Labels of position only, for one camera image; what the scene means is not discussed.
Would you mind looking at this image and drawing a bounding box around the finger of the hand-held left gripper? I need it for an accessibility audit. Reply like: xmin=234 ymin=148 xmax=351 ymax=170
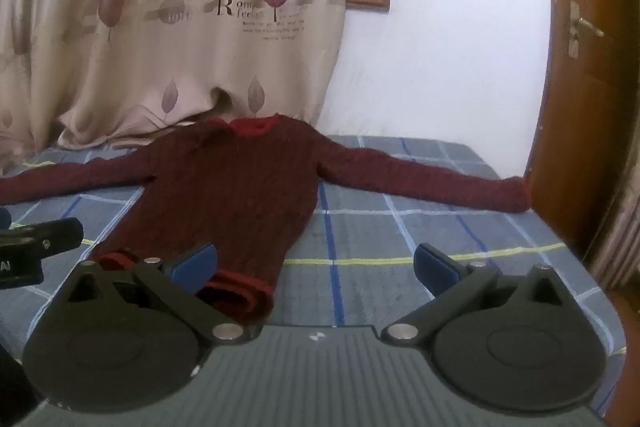
xmin=0 ymin=217 xmax=84 ymax=259

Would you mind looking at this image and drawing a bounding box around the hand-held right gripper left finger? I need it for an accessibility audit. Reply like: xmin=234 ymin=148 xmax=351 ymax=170
xmin=66 ymin=243 xmax=261 ymax=344

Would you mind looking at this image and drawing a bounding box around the brown wooden door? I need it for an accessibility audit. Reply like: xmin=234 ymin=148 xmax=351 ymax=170
xmin=522 ymin=0 xmax=640 ymax=270

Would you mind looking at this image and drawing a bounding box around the beige leaf print curtain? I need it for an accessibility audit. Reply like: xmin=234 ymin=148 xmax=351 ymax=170
xmin=0 ymin=0 xmax=362 ymax=178

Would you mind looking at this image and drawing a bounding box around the brass door handle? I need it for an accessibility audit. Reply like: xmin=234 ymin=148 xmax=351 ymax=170
xmin=567 ymin=1 xmax=605 ymax=58

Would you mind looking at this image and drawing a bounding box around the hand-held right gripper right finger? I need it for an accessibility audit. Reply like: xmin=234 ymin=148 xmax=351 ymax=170
xmin=381 ymin=243 xmax=567 ymax=348

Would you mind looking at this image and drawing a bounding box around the blue plaid bed sheet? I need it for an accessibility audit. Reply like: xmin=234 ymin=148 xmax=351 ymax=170
xmin=0 ymin=134 xmax=629 ymax=427

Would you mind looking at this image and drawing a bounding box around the pale striped cloth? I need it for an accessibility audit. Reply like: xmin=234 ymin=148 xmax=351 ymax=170
xmin=595 ymin=177 xmax=640 ymax=293

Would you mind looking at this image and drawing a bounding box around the dark red knitted sweater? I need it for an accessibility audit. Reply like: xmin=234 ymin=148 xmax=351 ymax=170
xmin=0 ymin=116 xmax=532 ymax=326

